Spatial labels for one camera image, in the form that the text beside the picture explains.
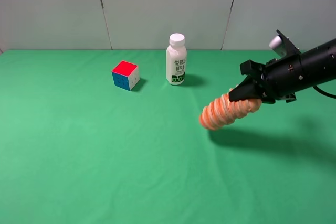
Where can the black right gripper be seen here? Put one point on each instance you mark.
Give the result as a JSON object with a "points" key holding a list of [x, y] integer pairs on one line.
{"points": [[279, 79]]}

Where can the orange striped bread loaf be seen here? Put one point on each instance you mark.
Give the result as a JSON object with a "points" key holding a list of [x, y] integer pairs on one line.
{"points": [[222, 111]]}

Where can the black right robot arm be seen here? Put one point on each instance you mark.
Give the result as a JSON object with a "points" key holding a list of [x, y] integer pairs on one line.
{"points": [[316, 66]]}

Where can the white milk bottle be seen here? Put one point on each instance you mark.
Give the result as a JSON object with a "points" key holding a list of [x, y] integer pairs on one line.
{"points": [[176, 54]]}

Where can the rubik's cube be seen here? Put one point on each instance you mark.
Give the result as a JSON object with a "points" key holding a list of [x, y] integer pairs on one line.
{"points": [[125, 75]]}

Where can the green table cloth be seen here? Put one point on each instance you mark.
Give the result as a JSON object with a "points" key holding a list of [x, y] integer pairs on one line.
{"points": [[75, 148]]}

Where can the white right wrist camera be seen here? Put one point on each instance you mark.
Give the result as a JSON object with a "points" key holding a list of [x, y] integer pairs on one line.
{"points": [[282, 46]]}

